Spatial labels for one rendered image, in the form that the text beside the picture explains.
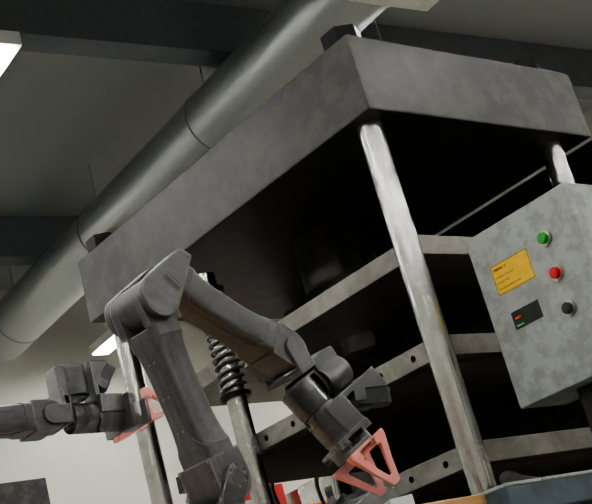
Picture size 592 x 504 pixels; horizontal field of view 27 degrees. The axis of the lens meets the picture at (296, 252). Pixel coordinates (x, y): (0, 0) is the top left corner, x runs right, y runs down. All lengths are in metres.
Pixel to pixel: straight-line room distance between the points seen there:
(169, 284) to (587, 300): 1.15
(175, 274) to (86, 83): 5.94
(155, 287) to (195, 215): 1.65
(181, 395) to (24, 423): 0.62
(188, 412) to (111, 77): 6.03
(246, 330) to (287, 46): 4.71
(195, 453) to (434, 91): 1.58
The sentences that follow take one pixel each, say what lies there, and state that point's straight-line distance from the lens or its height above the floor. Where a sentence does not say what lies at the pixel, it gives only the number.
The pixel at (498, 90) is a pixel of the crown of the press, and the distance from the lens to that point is 3.28.
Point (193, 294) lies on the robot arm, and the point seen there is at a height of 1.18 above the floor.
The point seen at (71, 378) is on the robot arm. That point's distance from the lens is 2.36.
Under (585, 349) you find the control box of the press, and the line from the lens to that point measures 2.66.
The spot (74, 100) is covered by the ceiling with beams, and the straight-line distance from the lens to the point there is 7.81.
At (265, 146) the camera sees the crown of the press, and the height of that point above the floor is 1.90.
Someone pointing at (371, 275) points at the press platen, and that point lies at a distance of 3.02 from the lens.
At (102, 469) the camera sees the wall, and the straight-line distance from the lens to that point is 10.34.
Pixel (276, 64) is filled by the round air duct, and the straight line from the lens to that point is 6.56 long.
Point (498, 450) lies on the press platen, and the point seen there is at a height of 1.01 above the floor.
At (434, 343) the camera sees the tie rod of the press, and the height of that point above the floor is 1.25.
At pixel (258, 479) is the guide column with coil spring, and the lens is 3.28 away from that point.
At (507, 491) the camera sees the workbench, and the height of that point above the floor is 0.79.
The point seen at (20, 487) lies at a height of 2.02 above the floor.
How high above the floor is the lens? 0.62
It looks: 19 degrees up
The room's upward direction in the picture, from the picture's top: 16 degrees counter-clockwise
